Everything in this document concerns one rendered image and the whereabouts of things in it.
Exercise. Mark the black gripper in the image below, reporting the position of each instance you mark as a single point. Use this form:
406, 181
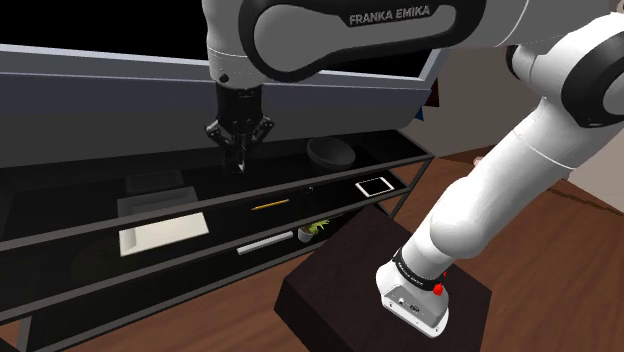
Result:
239, 105

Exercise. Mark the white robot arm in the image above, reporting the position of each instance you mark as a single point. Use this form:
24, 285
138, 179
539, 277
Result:
492, 195

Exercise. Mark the yellow pencil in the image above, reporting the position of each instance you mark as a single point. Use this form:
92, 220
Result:
269, 204

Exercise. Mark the black bowl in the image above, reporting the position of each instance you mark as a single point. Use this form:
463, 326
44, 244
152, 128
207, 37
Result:
331, 153

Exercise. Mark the white slim bar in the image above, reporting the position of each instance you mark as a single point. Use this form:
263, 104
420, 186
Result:
264, 242

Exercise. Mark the small green potted plant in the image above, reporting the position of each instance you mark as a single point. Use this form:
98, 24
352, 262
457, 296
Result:
312, 229

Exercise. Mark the white flat tray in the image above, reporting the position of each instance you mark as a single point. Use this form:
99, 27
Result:
166, 233

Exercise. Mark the large flat television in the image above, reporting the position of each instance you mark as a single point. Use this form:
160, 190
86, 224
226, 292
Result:
97, 107

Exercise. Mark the white phone with black screen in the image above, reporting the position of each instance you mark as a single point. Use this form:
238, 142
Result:
374, 186

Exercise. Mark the dark robot stand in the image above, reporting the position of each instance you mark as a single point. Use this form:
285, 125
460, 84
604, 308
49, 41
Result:
341, 292

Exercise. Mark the black shelf stand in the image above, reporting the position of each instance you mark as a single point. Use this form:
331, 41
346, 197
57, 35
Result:
48, 209

